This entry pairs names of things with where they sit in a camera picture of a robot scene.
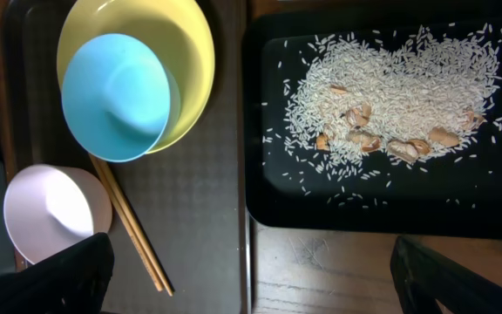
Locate black food waste tray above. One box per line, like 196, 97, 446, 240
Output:
242, 1, 502, 239

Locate brown serving tray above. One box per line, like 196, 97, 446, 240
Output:
0, 1, 248, 313

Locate nut shell scraps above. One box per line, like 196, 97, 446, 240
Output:
301, 86, 487, 165

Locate pile of rice grains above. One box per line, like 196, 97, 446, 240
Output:
282, 25, 501, 175

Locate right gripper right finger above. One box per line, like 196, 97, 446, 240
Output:
390, 236, 502, 314

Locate yellow plate bowl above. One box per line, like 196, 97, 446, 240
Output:
57, 0, 215, 154

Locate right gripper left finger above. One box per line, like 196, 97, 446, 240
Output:
0, 233, 114, 313

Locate wooden chopstick left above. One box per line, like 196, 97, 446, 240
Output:
89, 154, 163, 292

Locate wooden chopstick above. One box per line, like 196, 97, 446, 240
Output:
96, 157, 173, 297
89, 154, 163, 292

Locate white pink bowl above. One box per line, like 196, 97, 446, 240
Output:
3, 164, 112, 264

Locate wooden chopstick right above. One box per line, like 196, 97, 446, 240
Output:
96, 157, 173, 297

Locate light blue bowl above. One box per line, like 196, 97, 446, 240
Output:
61, 33, 181, 162

